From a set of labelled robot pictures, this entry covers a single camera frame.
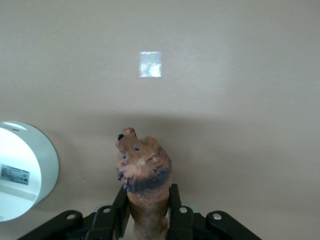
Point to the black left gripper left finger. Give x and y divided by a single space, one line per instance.
112 215

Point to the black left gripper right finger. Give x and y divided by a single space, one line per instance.
180 212

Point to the brown lion statue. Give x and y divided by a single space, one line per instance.
143 175

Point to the white round desk lamp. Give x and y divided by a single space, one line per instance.
22 172

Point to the small tape patch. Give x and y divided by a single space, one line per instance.
150 64

